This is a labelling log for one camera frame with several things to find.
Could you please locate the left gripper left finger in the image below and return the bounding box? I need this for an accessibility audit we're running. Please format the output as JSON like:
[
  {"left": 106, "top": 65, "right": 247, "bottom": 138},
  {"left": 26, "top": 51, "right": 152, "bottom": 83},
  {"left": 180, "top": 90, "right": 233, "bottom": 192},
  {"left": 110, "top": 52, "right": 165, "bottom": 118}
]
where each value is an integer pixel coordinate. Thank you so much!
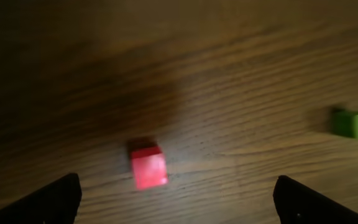
[{"left": 0, "top": 172, "right": 83, "bottom": 224}]

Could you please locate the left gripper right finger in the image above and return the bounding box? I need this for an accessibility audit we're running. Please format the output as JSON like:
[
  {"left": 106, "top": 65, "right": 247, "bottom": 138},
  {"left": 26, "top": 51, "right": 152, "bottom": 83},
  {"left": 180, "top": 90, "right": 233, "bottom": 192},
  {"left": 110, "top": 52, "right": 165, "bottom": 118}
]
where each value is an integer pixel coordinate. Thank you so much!
[{"left": 272, "top": 175, "right": 358, "bottom": 224}]

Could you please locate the green cube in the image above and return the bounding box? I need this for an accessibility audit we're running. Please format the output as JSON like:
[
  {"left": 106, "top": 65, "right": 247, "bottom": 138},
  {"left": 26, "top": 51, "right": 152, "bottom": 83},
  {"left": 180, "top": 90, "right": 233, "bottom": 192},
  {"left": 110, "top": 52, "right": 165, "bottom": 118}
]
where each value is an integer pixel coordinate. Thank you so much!
[{"left": 331, "top": 107, "right": 358, "bottom": 140}]

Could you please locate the red cube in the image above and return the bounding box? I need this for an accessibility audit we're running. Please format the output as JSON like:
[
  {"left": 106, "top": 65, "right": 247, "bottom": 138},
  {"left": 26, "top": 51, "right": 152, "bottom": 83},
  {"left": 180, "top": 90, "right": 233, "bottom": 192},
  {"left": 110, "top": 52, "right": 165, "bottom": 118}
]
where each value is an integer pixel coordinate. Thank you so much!
[{"left": 126, "top": 136, "right": 170, "bottom": 191}]

